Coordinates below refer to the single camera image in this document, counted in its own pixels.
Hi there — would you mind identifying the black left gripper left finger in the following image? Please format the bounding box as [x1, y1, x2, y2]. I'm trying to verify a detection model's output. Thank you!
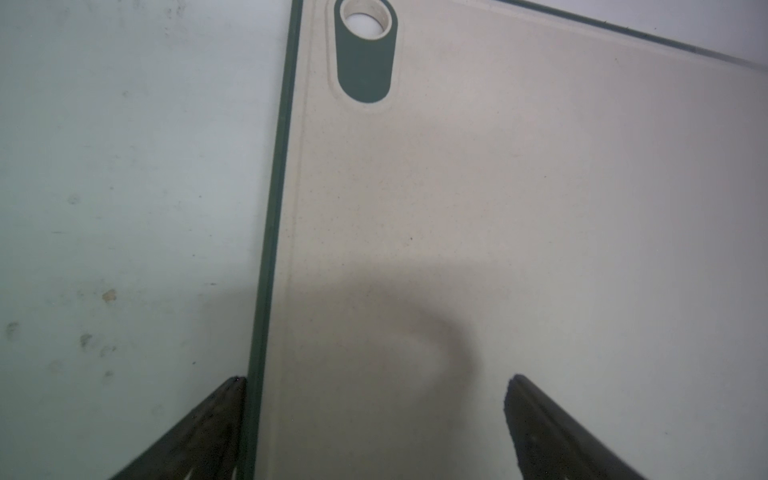
[114, 376, 246, 480]

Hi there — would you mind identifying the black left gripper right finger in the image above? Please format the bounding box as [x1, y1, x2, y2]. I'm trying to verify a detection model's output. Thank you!
[504, 374, 643, 480]

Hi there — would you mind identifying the beige green-rimmed cutting board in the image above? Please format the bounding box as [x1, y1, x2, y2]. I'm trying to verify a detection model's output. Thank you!
[245, 1, 767, 479]

